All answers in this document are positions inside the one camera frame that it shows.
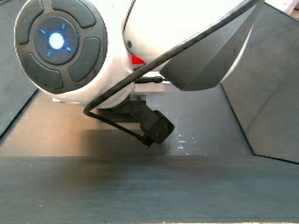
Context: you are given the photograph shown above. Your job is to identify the red shape-hole board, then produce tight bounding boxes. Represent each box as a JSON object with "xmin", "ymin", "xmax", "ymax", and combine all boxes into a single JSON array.
[{"xmin": 131, "ymin": 54, "xmax": 145, "ymax": 70}]

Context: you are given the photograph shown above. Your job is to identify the black camera cable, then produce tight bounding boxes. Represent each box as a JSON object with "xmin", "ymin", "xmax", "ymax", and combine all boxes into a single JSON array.
[{"xmin": 81, "ymin": 0, "xmax": 267, "ymax": 146}]

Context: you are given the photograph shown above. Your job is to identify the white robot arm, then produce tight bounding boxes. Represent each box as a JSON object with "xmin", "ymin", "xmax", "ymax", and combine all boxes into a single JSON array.
[{"xmin": 13, "ymin": 0, "xmax": 264, "ymax": 105}]

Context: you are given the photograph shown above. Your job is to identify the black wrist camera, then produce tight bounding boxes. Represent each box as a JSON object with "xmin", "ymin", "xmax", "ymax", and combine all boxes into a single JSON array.
[{"xmin": 97, "ymin": 100, "xmax": 173, "ymax": 147}]

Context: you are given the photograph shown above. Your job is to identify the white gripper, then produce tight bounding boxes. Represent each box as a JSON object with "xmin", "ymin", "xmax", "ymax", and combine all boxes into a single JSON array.
[{"xmin": 124, "ymin": 0, "xmax": 264, "ymax": 91}]

